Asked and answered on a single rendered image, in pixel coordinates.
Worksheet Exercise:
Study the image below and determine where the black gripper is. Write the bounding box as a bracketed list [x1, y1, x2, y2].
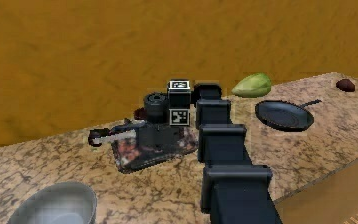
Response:
[88, 92, 182, 152]

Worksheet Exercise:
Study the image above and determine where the dark red round food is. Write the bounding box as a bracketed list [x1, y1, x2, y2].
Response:
[133, 106, 149, 121]
[335, 78, 357, 93]

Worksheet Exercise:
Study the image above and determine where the grey metal bowl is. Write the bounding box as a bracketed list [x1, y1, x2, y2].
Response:
[6, 181, 99, 224]

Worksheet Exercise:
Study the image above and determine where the green lettuce head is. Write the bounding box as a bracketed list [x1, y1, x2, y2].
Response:
[231, 72, 273, 99]

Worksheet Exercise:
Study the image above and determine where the black frying pan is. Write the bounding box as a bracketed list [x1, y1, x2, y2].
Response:
[254, 98, 323, 133]

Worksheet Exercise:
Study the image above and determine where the brown marble-top counter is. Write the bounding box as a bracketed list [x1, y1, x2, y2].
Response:
[0, 71, 358, 224]

